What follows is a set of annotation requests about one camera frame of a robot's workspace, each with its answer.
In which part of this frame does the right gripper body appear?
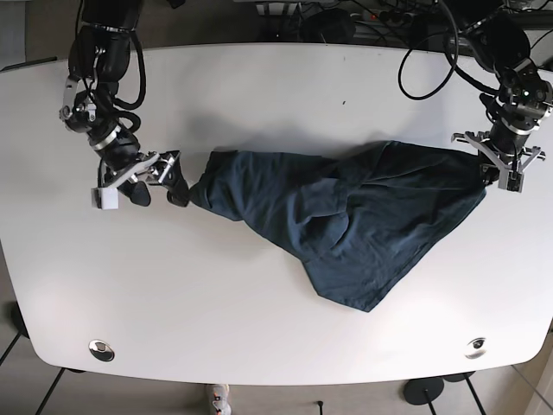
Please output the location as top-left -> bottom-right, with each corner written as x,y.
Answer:
89,129 -> 174,196

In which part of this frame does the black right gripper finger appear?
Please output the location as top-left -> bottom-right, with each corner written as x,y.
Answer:
123,182 -> 151,206

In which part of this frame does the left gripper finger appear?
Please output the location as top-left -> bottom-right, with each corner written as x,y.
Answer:
480,163 -> 498,186

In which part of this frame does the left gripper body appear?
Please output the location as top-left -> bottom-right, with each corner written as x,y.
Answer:
451,117 -> 545,179

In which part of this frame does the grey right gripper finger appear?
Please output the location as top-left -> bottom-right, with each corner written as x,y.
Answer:
166,150 -> 190,207

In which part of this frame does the dark blue T-shirt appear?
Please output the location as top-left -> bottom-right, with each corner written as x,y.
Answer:
190,141 -> 486,312

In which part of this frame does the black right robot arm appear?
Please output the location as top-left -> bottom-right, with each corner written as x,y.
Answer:
59,1 -> 189,210

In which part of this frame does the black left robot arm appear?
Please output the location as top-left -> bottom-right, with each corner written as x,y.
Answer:
167,1 -> 552,211

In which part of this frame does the left table grommet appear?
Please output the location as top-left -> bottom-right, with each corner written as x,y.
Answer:
88,339 -> 115,362

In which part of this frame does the table grommet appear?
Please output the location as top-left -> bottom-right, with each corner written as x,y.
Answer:
88,339 -> 115,362
463,337 -> 487,360

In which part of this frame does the right table grommet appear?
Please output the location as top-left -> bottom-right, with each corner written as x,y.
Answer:
463,337 -> 487,360

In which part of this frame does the grey sneaker shoe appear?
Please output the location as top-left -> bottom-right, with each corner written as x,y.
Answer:
207,384 -> 232,415

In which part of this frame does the black round stand base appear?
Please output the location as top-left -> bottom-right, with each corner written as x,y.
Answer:
403,377 -> 444,405

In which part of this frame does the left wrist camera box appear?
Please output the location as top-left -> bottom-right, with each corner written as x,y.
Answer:
498,169 -> 524,193

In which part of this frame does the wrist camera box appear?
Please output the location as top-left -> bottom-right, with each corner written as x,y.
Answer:
498,169 -> 524,193
91,188 -> 119,210

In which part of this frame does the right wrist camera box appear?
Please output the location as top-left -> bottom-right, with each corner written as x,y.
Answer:
91,188 -> 119,210

